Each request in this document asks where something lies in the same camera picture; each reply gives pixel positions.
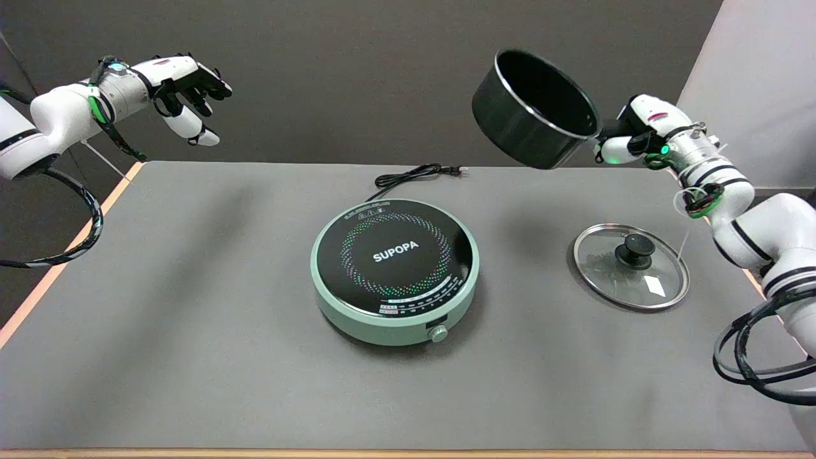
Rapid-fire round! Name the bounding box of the black power cord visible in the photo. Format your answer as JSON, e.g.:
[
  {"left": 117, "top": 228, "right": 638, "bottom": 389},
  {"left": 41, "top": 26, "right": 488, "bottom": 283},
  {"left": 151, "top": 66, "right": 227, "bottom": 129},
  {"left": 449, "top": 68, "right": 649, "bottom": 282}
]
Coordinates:
[{"left": 363, "top": 163, "right": 468, "bottom": 203}]

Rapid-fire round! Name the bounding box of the green induction cooker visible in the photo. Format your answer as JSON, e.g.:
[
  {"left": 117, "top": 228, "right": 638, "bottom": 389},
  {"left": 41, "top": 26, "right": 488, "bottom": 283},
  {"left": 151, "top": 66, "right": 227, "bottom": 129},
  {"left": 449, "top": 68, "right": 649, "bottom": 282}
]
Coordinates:
[{"left": 310, "top": 198, "right": 481, "bottom": 347}]

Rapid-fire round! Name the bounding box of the black cooking pot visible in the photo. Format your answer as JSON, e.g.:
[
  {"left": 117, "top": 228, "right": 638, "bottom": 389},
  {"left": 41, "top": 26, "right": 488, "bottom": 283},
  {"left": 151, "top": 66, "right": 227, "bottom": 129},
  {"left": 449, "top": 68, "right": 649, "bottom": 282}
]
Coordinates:
[{"left": 472, "top": 48, "right": 603, "bottom": 170}]

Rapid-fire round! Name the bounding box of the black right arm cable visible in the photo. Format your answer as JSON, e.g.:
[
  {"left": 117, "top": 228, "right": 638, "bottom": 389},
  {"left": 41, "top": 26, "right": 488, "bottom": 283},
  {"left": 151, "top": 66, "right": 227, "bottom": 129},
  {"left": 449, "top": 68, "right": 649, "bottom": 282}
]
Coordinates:
[{"left": 712, "top": 290, "right": 816, "bottom": 407}]

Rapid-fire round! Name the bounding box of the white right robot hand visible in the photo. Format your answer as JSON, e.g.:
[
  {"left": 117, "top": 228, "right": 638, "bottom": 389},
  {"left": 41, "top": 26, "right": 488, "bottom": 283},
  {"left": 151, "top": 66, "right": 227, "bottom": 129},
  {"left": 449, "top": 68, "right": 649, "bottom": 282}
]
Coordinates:
[{"left": 594, "top": 94, "right": 694, "bottom": 166}]

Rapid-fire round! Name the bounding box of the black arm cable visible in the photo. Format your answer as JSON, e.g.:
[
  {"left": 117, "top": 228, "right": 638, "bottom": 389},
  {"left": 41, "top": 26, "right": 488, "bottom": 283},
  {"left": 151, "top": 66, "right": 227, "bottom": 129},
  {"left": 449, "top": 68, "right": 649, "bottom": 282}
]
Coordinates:
[
  {"left": 0, "top": 167, "right": 104, "bottom": 269},
  {"left": 712, "top": 290, "right": 816, "bottom": 407}
]

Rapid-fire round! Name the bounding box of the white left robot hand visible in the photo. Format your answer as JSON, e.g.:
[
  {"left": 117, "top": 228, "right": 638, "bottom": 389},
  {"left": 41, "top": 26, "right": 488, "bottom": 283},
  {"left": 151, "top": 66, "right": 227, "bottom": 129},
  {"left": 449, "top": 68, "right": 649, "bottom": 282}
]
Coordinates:
[{"left": 133, "top": 54, "right": 233, "bottom": 147}]

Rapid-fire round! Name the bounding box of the glass pot lid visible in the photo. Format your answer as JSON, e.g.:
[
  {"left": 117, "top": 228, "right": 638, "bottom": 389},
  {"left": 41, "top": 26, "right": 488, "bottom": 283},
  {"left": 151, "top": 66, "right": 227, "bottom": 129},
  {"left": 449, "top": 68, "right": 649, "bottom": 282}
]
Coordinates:
[{"left": 572, "top": 223, "right": 691, "bottom": 311}]

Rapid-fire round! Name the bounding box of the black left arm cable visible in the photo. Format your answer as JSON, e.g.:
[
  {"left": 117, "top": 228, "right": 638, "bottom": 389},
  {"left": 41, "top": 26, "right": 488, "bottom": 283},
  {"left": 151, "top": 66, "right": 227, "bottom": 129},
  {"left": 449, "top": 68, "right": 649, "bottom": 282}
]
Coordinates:
[{"left": 0, "top": 167, "right": 104, "bottom": 269}]

